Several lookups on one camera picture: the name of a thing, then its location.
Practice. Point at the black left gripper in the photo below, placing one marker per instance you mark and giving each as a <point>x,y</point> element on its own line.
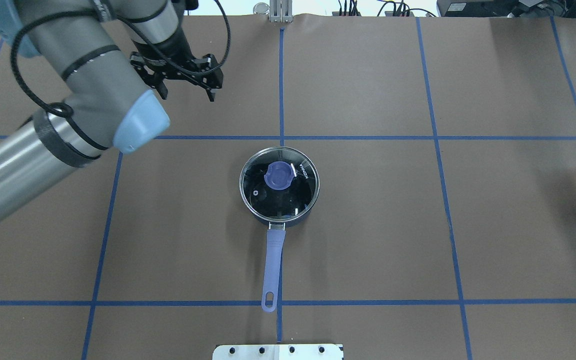
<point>164,52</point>

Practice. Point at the glass pot lid purple knob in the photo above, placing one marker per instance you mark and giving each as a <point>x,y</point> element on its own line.
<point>279,185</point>

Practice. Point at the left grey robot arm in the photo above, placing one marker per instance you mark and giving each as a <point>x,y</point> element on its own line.
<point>96,70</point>

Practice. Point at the aluminium frame post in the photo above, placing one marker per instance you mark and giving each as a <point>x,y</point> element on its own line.
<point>281,11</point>

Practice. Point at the dark blue pot purple handle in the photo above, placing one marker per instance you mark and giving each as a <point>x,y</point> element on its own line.
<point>275,238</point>

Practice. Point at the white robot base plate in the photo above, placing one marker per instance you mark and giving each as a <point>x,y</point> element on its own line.
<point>303,351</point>

